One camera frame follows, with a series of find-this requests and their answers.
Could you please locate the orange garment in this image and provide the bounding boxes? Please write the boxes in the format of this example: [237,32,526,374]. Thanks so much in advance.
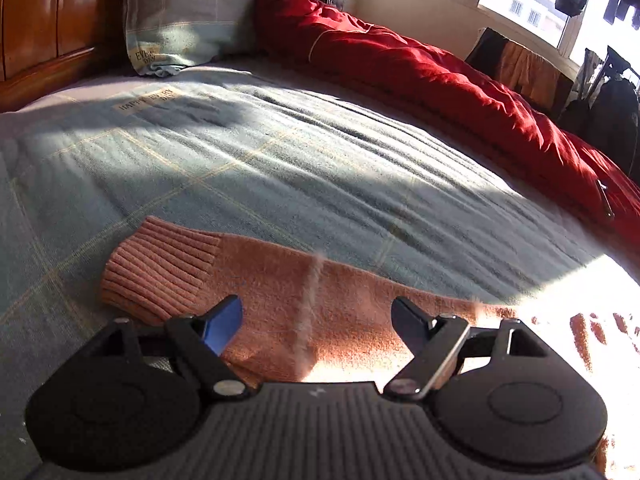
[495,40,563,111]

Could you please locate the orange knit sweater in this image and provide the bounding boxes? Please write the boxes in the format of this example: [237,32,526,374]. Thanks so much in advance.
[100,216,640,476]

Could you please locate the grey metal tool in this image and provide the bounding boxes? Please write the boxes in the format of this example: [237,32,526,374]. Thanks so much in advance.
[595,180,615,221]

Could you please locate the grey plaid pillow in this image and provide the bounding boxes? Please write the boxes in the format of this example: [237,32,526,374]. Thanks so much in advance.
[122,0,296,78]

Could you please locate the dark chair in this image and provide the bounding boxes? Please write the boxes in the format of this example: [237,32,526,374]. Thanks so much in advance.
[465,27,573,121]

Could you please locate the dark hanging bag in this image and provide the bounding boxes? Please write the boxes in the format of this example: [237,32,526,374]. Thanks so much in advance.
[557,97,598,136]

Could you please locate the wooden headboard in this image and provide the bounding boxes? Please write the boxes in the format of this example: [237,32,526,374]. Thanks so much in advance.
[0,0,131,113]

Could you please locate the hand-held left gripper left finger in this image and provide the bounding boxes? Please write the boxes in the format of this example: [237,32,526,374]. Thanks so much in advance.
[97,294,251,402]

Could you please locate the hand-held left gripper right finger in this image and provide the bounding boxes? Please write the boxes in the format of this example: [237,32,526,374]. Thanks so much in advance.
[382,296,546,402]

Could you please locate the red duvet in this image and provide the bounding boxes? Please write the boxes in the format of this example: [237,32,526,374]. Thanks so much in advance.
[252,0,640,261]

